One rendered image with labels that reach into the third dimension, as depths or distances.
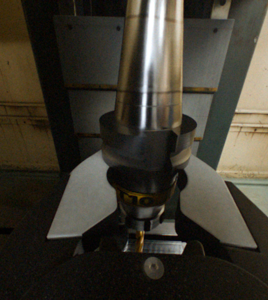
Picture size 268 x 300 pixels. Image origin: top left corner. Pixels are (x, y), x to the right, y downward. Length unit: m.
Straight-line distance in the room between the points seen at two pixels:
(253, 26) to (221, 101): 0.21
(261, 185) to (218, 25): 1.10
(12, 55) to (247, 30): 1.02
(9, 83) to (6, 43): 0.19
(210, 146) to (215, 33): 0.37
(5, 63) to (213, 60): 1.00
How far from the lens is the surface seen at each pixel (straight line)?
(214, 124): 0.67
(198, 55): 0.55
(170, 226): 0.51
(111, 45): 0.54
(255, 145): 1.27
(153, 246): 0.37
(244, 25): 0.65
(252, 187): 1.39
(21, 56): 1.11
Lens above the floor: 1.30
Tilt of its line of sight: 28 degrees down
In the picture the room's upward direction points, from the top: 2 degrees clockwise
